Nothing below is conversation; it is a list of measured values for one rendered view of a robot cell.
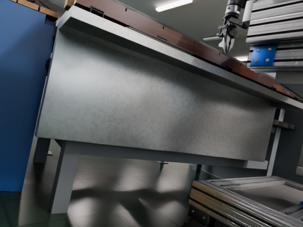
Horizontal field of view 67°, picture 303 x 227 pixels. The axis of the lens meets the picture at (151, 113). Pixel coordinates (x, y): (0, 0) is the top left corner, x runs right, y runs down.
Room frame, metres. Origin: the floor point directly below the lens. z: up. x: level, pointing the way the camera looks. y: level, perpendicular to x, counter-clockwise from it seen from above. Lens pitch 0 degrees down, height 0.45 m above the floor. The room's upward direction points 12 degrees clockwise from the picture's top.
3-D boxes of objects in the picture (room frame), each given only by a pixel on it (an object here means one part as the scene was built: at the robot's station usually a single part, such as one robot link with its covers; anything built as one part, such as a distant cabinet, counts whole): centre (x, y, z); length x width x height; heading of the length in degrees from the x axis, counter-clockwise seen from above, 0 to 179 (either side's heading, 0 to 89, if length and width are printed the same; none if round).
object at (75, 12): (1.02, -0.24, 0.66); 1.30 x 0.20 x 0.03; 123
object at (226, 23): (1.26, -0.32, 1.00); 0.09 x 0.08 x 0.12; 33
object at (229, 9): (1.25, -0.32, 1.09); 0.08 x 0.08 x 0.05
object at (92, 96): (1.09, -0.19, 0.47); 1.30 x 0.04 x 0.35; 123
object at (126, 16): (1.23, -0.34, 0.80); 1.62 x 0.04 x 0.06; 123
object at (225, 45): (1.25, -0.30, 0.90); 0.06 x 0.03 x 0.09; 33
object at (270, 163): (1.66, -0.90, 0.34); 0.06 x 0.06 x 0.68; 33
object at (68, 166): (0.90, 0.28, 0.34); 0.06 x 0.06 x 0.68; 33
